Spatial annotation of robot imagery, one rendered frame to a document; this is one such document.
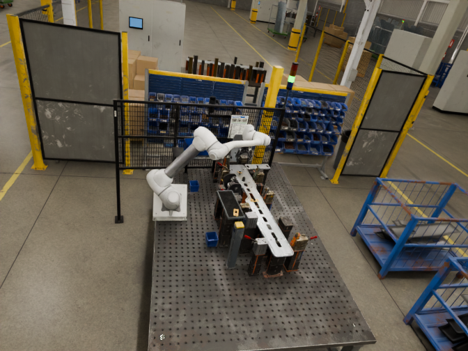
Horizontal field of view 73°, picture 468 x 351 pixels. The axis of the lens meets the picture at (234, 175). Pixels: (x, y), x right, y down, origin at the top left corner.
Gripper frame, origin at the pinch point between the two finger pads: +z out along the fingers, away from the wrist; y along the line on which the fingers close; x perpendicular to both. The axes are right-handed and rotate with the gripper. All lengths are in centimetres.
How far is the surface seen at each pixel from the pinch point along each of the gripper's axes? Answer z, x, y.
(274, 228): 15, -87, 4
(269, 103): -44, 58, 45
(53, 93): -1, 177, -201
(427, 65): -47, 386, 616
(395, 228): 67, -52, 192
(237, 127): -14, 55, 9
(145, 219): 114, 54, -95
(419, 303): 84, -139, 156
